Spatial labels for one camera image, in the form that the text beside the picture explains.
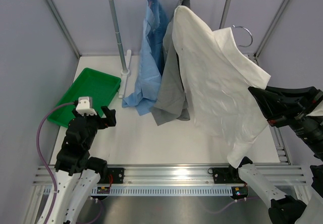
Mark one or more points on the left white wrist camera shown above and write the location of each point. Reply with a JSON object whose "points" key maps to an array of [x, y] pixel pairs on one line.
{"points": [[84, 106]]}

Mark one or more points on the white shirt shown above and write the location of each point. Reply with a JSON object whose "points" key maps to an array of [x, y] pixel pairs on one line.
{"points": [[217, 76]]}

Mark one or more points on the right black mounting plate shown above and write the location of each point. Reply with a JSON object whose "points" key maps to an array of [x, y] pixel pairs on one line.
{"points": [[225, 175]]}

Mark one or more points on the grey shirt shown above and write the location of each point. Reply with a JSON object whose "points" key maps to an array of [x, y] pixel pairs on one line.
{"points": [[171, 103]]}

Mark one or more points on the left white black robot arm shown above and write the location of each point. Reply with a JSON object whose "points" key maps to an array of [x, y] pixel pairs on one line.
{"points": [[75, 172]]}

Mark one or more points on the white slotted cable duct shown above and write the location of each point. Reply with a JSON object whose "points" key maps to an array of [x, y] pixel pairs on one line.
{"points": [[163, 191]]}

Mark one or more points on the metal wire hanger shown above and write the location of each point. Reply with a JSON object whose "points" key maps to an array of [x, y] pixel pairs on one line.
{"points": [[249, 33]]}

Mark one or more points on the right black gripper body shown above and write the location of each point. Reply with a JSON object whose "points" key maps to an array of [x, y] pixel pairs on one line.
{"points": [[282, 115]]}

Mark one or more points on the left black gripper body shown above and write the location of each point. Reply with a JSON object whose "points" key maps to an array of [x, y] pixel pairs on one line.
{"points": [[95, 122]]}

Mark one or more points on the black mounting plate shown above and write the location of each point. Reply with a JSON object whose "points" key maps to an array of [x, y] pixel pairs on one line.
{"points": [[225, 175], [115, 175]]}

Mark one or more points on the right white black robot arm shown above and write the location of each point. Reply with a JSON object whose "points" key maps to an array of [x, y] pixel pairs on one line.
{"points": [[282, 207]]}

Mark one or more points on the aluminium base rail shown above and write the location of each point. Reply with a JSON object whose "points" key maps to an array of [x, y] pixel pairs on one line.
{"points": [[196, 175]]}

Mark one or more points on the light blue shirt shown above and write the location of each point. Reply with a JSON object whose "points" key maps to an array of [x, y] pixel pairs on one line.
{"points": [[151, 62]]}

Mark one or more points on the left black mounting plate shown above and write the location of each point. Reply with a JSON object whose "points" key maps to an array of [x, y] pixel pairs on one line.
{"points": [[115, 175]]}

